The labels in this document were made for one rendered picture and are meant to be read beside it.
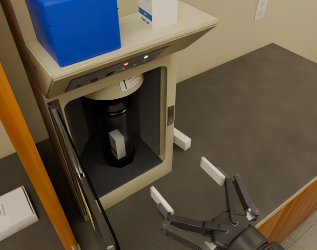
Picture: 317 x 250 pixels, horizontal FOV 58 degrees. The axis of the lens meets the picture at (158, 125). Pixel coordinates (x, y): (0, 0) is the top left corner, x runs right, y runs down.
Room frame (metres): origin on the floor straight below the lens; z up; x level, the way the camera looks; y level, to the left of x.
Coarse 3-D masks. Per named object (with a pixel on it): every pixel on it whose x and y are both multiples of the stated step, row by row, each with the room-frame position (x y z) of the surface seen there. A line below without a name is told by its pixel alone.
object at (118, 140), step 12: (96, 108) 0.59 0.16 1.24; (108, 120) 0.57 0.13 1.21; (120, 120) 0.58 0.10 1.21; (108, 132) 0.57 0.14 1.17; (120, 132) 0.57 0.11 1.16; (108, 144) 0.57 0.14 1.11; (120, 144) 0.57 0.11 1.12; (132, 144) 0.62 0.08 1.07; (108, 156) 0.58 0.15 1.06; (120, 156) 0.57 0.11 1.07
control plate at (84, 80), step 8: (144, 56) 0.46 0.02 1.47; (152, 56) 0.49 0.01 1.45; (120, 64) 0.43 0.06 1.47; (128, 64) 0.46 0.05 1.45; (136, 64) 0.49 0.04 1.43; (96, 72) 0.40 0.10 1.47; (104, 72) 0.43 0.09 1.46; (72, 80) 0.37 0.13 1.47; (80, 80) 0.40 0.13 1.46; (88, 80) 0.42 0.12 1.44; (72, 88) 0.42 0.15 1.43
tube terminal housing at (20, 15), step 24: (0, 0) 0.50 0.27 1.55; (24, 0) 0.44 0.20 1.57; (120, 0) 0.53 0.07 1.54; (24, 24) 0.43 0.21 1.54; (24, 48) 0.44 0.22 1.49; (120, 72) 0.52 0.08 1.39; (168, 72) 0.60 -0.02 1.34; (72, 96) 0.46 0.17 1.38; (168, 96) 0.60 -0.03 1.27; (48, 120) 0.45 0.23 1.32; (168, 144) 0.60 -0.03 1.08; (168, 168) 0.60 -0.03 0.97; (72, 192) 0.47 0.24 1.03; (120, 192) 0.50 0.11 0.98
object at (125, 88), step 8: (128, 80) 0.56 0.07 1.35; (136, 80) 0.58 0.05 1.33; (104, 88) 0.54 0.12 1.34; (112, 88) 0.54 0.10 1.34; (120, 88) 0.54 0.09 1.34; (128, 88) 0.55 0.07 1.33; (136, 88) 0.57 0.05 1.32; (88, 96) 0.53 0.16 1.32; (96, 96) 0.53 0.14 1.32; (104, 96) 0.53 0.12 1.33; (112, 96) 0.53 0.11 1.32; (120, 96) 0.53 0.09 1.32
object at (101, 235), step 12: (60, 120) 0.38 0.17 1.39; (60, 132) 0.36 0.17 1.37; (72, 156) 0.29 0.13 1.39; (72, 168) 0.33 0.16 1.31; (84, 180) 0.25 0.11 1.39; (84, 192) 0.24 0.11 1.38; (84, 204) 0.33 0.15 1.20; (96, 204) 0.21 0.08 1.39; (96, 216) 0.19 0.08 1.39; (96, 228) 0.22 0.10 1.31; (96, 240) 0.31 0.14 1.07; (108, 240) 0.16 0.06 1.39
